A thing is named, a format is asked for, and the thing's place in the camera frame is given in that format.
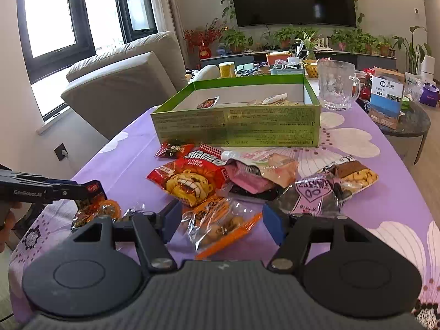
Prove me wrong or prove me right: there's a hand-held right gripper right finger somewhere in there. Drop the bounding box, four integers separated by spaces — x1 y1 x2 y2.
262 203 376 271

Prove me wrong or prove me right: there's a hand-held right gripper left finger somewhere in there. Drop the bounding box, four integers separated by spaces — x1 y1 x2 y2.
71 199 183 271

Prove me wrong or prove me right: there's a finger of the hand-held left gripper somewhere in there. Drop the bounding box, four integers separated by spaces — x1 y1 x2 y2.
40 182 90 203
10 170 80 186

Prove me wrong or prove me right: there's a black packet with round pastry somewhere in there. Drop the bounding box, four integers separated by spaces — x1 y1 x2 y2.
70 180 122 233

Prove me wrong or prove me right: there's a red checked snack packet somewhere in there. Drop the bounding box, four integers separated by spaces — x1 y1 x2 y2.
147 144 228 208

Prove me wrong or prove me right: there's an orange edged clear snack packet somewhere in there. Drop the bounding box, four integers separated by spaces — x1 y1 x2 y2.
180 196 264 260

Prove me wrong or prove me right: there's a green cardboard box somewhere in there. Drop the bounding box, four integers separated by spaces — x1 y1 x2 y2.
150 74 321 148

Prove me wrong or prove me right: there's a cream long snack packet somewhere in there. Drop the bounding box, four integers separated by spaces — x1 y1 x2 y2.
247 93 304 106

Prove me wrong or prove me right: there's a person's left hand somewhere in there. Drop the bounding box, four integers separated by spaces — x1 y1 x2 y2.
0 202 23 253

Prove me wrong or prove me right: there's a pink label snack packet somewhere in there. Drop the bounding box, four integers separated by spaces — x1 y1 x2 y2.
279 173 345 216

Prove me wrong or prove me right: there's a pink spout pouch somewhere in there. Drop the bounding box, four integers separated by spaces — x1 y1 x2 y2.
221 149 300 189

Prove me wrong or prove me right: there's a small red black snack packet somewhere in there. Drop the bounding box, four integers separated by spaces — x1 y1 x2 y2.
155 140 195 160

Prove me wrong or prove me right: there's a brown yellow snack packet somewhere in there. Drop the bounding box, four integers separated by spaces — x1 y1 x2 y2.
326 159 380 197

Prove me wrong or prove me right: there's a purple floral tablecloth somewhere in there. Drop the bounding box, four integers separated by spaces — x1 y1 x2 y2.
9 100 440 330

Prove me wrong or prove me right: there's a beige sofa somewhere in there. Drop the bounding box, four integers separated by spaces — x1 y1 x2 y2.
61 31 221 142

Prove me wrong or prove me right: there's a glass mug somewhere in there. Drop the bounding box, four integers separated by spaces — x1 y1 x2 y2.
317 60 362 111

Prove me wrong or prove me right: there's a blue grey plastic basket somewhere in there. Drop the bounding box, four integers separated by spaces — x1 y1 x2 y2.
269 62 306 76

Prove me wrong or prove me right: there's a yellow woven basket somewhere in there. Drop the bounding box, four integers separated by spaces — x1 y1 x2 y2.
302 59 322 78

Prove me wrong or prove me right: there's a wide black framed window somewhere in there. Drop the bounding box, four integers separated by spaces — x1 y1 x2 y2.
16 0 97 85

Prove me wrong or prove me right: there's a yellow can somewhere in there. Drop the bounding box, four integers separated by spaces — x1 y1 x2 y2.
218 61 237 78

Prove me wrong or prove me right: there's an orange pink box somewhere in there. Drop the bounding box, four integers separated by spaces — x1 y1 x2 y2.
266 52 293 66

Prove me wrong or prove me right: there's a blue white cardboard box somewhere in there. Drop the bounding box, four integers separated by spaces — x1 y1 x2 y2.
368 70 406 130

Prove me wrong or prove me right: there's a grey television cabinet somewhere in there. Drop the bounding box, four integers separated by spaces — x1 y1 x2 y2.
199 49 397 72

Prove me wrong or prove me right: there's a dark round stone table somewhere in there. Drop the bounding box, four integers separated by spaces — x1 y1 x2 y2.
377 100 431 166

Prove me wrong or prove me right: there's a spider plant in vase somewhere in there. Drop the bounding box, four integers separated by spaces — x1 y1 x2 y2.
295 28 325 61

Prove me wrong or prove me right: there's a red flower plant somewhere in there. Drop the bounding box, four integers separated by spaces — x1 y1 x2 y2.
183 19 226 59

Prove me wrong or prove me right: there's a narrow black framed window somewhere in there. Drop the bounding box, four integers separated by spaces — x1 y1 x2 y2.
112 0 159 44

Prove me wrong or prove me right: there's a row of potted green plants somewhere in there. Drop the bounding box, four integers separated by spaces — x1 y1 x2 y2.
222 27 396 57

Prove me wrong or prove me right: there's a purple bag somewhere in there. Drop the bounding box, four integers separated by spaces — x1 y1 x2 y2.
419 82 440 108

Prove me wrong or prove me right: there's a white curtain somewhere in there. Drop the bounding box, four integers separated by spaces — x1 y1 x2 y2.
147 0 181 37

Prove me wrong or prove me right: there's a white air purifier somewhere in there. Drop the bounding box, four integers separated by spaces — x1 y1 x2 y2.
420 54 436 77

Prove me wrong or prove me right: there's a tall leafy plant white pot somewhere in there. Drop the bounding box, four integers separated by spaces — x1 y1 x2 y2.
393 26 433 76

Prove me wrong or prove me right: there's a dark wall socket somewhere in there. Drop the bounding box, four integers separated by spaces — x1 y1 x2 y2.
54 143 70 162

